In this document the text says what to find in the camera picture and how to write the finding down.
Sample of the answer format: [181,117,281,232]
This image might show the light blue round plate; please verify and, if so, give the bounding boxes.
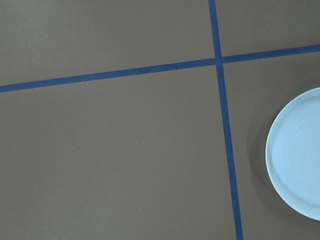
[265,87,320,222]

